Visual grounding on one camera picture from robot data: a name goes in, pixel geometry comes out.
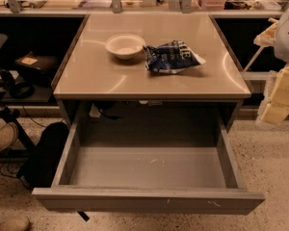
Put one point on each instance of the grey cabinet with beige top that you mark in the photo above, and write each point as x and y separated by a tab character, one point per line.
92	73

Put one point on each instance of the black box with label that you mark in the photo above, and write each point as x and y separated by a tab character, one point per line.
37	65

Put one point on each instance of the blue chip bag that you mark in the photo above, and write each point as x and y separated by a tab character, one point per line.
171	58

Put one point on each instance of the black backpack on floor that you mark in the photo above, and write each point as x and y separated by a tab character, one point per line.
40	168

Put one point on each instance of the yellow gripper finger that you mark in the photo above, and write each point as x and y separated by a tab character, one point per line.
274	108
267	37

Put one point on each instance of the tan shoe upper left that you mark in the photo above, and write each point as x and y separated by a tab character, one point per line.
8	135

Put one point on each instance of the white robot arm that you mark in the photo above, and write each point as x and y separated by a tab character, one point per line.
281	46

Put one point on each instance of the black headphones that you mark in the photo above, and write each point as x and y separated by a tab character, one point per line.
16	90

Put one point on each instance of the open grey top drawer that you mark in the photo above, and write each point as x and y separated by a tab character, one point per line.
173	158

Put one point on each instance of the white bowl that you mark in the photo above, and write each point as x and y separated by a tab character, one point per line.
125	46

